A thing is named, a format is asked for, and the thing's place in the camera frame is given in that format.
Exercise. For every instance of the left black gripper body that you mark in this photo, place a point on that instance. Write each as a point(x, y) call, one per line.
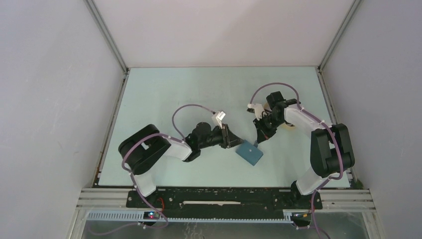
point(220, 136)

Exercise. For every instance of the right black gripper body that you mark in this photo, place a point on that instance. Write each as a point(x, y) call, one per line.
point(268, 122)

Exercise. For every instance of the blue card holder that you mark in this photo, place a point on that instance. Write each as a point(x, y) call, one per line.
point(249, 152)

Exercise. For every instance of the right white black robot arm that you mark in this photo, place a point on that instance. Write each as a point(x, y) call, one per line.
point(331, 151)

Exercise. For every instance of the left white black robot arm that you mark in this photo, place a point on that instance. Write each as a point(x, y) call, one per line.
point(141, 151)

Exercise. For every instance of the beige oval tray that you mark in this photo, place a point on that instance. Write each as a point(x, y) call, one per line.
point(285, 125)

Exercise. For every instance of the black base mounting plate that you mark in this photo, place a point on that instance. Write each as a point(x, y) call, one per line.
point(224, 202)

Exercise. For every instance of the right controller board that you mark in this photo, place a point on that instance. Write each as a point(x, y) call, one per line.
point(301, 216)

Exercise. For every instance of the controller board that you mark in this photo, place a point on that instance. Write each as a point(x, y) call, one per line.
point(151, 215)
point(301, 216)

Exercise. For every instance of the left controller board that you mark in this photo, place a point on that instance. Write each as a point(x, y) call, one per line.
point(151, 215)

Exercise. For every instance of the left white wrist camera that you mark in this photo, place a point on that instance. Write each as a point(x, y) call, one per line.
point(217, 118)

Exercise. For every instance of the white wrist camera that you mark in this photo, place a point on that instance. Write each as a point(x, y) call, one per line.
point(257, 109)
point(217, 118)

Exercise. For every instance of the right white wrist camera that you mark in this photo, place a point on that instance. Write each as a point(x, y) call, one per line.
point(257, 109)

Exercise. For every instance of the white cable duct strip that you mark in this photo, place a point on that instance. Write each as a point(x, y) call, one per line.
point(138, 216)

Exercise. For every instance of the aluminium frame rail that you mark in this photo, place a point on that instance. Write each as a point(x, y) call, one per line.
point(330, 200)

